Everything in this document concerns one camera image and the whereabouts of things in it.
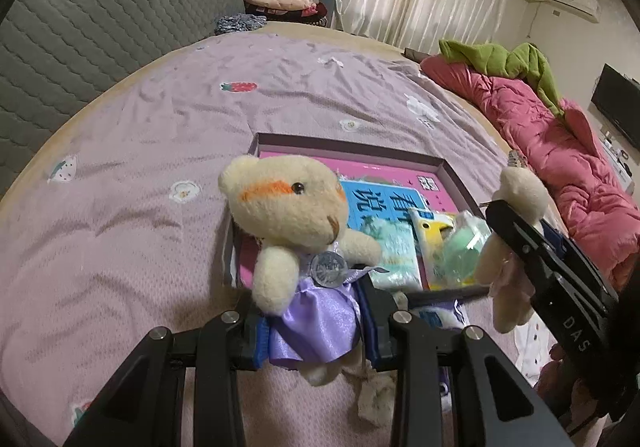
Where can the white floral cloth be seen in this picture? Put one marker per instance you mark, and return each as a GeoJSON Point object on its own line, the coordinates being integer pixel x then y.
{"type": "Point", "coordinates": [375, 397]}

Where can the yellow cartoon wet wipes pack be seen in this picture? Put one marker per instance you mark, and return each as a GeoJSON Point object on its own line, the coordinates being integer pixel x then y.
{"type": "Point", "coordinates": [430, 232]}

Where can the pink book with blue label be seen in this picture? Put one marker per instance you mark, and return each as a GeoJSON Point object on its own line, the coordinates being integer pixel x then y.
{"type": "Point", "coordinates": [390, 174]}

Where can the pink folded garment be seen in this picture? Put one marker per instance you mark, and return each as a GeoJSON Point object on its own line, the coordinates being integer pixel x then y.
{"type": "Point", "coordinates": [285, 2]}

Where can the green blanket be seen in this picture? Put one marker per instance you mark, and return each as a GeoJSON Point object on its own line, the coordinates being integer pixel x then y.
{"type": "Point", "coordinates": [500, 59]}

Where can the grey shallow cardboard box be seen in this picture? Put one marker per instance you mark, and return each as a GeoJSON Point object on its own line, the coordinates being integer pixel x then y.
{"type": "Point", "coordinates": [350, 149]}

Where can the purple printed bed blanket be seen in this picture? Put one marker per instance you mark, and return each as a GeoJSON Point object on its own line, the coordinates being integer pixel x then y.
{"type": "Point", "coordinates": [150, 137]}

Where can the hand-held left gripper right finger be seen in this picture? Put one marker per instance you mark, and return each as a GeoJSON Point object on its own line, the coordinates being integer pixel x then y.
{"type": "Point", "coordinates": [374, 347]}

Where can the beige mattress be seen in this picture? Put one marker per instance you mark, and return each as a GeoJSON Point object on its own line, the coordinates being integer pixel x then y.
{"type": "Point", "coordinates": [475, 114]}

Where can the purple white packet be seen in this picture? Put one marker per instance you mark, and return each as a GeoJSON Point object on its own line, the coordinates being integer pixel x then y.
{"type": "Point", "coordinates": [445, 318]}

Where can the blue white knit cloth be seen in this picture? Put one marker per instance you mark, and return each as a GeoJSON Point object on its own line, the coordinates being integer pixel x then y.
{"type": "Point", "coordinates": [240, 22]}

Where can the pink quilt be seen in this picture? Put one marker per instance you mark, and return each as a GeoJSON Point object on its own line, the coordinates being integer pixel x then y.
{"type": "Point", "coordinates": [550, 152]}

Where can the mint green tissue pack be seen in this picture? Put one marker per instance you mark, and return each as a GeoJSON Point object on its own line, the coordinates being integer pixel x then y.
{"type": "Point", "coordinates": [400, 252]}

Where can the black television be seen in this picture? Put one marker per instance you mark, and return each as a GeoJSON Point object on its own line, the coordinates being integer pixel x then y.
{"type": "Point", "coordinates": [617, 102]}

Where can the small green tissue pack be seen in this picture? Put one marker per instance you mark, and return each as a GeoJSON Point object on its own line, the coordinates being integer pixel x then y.
{"type": "Point", "coordinates": [462, 242]}

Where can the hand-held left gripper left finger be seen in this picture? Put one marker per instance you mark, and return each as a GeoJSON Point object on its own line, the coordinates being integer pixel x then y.
{"type": "Point", "coordinates": [258, 347]}

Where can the small beige teddy bear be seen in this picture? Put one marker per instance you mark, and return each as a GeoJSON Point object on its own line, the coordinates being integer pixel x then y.
{"type": "Point", "coordinates": [520, 187]}

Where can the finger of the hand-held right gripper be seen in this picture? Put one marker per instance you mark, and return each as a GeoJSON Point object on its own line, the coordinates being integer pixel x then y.
{"type": "Point", "coordinates": [555, 237]}
{"type": "Point", "coordinates": [525, 247]}

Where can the grey quilted headboard cover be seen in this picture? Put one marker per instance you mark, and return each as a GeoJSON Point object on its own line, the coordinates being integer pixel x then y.
{"type": "Point", "coordinates": [100, 2]}

